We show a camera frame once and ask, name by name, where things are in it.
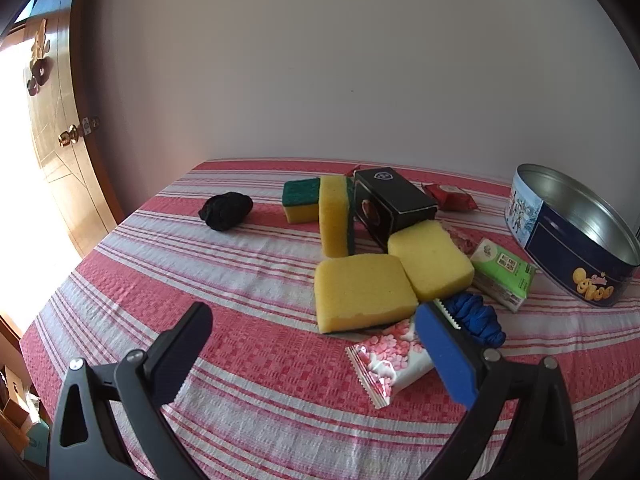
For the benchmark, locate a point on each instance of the brass door knob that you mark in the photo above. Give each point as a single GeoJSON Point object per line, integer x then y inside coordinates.
{"type": "Point", "coordinates": [69, 135]}

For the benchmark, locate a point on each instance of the black sock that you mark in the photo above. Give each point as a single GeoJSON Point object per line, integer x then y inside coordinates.
{"type": "Point", "coordinates": [225, 210]}

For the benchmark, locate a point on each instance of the door hanging ornament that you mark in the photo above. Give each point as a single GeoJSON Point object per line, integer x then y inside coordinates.
{"type": "Point", "coordinates": [40, 67]}

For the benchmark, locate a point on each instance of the large yellow sponge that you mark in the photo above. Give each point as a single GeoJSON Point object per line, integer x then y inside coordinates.
{"type": "Point", "coordinates": [430, 255]}
{"type": "Point", "coordinates": [362, 290]}

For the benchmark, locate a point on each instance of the black box red emblem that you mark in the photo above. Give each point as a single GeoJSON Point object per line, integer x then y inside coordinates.
{"type": "Point", "coordinates": [395, 200]}

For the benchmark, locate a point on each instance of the red packet pale label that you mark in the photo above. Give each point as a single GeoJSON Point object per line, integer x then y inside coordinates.
{"type": "Point", "coordinates": [450, 196]}

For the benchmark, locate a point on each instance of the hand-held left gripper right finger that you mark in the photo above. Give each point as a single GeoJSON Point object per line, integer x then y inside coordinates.
{"type": "Point", "coordinates": [445, 355]}

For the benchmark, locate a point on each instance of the wooden door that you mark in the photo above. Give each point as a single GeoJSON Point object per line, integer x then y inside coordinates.
{"type": "Point", "coordinates": [65, 185]}

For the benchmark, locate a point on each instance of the green tissue pack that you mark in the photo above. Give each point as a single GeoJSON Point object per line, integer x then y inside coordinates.
{"type": "Point", "coordinates": [502, 270]}

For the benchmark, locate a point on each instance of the blue scrunchie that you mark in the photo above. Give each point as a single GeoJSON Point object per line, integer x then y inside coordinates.
{"type": "Point", "coordinates": [477, 317]}

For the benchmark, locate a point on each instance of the metal door latch plate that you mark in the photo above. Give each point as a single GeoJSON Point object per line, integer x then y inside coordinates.
{"type": "Point", "coordinates": [89, 124]}

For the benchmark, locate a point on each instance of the round blue cookie tin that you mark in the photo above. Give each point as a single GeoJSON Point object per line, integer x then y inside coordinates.
{"type": "Point", "coordinates": [575, 225]}

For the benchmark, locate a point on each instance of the pink hearts snack packet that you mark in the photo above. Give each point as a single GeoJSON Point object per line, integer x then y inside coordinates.
{"type": "Point", "coordinates": [390, 360]}

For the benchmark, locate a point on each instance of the red striped tablecloth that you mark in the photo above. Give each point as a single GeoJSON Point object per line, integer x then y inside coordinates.
{"type": "Point", "coordinates": [250, 285]}

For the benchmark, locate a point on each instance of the cardboard box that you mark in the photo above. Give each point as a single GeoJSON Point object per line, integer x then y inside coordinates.
{"type": "Point", "coordinates": [12, 405]}

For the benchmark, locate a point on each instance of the small yellow green sponge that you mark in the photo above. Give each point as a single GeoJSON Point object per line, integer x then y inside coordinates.
{"type": "Point", "coordinates": [300, 200]}

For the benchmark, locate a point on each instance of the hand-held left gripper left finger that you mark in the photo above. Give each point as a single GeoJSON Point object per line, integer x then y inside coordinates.
{"type": "Point", "coordinates": [175, 355]}

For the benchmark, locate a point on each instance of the yellow sponge green scouring side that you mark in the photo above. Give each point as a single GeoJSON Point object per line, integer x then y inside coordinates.
{"type": "Point", "coordinates": [335, 215]}

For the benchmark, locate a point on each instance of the teal box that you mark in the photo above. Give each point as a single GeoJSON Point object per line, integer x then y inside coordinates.
{"type": "Point", "coordinates": [37, 445]}

